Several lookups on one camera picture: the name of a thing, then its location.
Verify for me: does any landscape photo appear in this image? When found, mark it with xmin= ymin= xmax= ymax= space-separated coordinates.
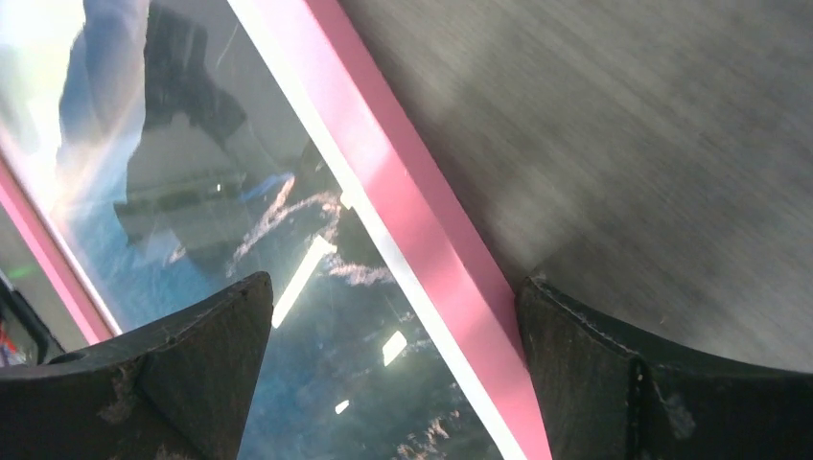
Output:
xmin=1 ymin=1 xmax=501 ymax=459

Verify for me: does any pink picture frame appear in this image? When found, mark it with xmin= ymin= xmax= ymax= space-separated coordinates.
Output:
xmin=1 ymin=1 xmax=550 ymax=459

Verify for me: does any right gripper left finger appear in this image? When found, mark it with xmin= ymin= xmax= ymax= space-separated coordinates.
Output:
xmin=1 ymin=271 xmax=273 ymax=459

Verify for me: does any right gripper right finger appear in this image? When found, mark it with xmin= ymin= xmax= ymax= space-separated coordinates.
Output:
xmin=515 ymin=277 xmax=812 ymax=459

